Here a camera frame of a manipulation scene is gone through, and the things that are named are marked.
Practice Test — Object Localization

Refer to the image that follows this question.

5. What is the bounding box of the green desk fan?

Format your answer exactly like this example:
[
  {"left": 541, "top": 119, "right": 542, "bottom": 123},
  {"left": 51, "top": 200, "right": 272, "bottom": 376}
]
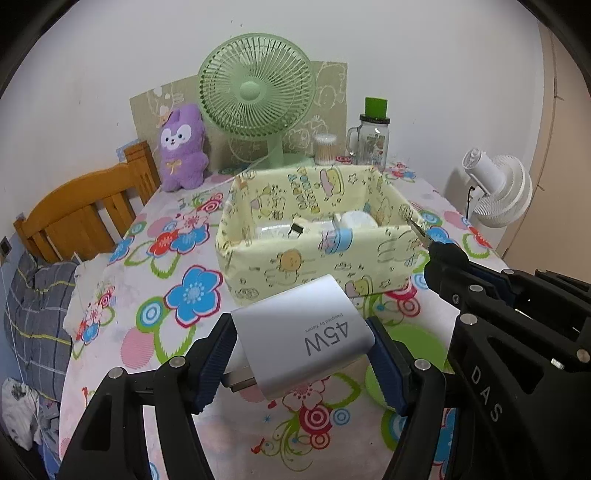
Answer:
[{"left": 197, "top": 33, "right": 317, "bottom": 168}]

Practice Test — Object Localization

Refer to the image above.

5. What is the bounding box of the glass jar green lid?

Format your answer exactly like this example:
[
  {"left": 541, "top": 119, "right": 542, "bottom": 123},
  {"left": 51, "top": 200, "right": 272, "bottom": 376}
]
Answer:
[{"left": 346, "top": 97, "right": 390, "bottom": 172}]

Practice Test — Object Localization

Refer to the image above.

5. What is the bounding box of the cotton swab container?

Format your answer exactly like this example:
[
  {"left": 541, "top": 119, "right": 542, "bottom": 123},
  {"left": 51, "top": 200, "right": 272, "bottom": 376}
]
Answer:
[{"left": 314, "top": 133, "right": 338, "bottom": 165}]

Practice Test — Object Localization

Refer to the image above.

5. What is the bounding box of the plaid grey blanket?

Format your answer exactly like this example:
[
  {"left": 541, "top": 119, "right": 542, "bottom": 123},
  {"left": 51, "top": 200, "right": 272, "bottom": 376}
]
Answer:
[{"left": 2, "top": 250, "right": 80, "bottom": 402}]

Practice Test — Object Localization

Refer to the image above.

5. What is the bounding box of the wooden chair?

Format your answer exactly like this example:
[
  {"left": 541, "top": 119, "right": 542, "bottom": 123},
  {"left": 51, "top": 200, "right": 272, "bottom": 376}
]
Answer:
[{"left": 13, "top": 141, "right": 160, "bottom": 263}]

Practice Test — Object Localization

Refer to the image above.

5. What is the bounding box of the white 45W charger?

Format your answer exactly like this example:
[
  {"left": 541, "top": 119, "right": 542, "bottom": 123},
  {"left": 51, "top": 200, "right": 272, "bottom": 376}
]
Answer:
[{"left": 222, "top": 275, "right": 375, "bottom": 400}]

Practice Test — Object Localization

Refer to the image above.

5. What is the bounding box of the purple plush toy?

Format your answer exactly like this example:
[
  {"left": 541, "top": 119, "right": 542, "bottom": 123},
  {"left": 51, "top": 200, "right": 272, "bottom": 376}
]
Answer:
[{"left": 159, "top": 104, "right": 209, "bottom": 192}]

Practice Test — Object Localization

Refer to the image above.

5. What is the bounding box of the white floor fan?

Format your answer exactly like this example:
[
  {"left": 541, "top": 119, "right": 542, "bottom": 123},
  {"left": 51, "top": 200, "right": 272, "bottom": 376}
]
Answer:
[{"left": 462, "top": 148, "right": 533, "bottom": 229}]

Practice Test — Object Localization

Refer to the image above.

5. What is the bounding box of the yellow cartoon storage box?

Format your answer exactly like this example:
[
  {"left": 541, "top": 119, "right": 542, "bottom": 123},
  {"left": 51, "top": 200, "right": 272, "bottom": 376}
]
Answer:
[{"left": 215, "top": 165, "right": 426, "bottom": 305}]

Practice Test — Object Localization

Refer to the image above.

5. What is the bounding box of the floral tablecloth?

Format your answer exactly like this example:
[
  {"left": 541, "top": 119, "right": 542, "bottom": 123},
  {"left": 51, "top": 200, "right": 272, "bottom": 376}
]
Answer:
[{"left": 59, "top": 163, "right": 504, "bottom": 479}]

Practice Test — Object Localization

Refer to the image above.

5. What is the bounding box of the white round ball object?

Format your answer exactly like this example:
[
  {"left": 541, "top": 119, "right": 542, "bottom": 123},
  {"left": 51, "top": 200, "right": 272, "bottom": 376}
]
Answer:
[{"left": 335, "top": 210, "right": 379, "bottom": 229}]

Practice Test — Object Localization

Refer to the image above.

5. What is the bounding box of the beige cartoon board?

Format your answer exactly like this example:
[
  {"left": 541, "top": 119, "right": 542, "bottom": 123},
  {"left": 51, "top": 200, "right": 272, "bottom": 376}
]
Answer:
[{"left": 129, "top": 61, "right": 348, "bottom": 174}]

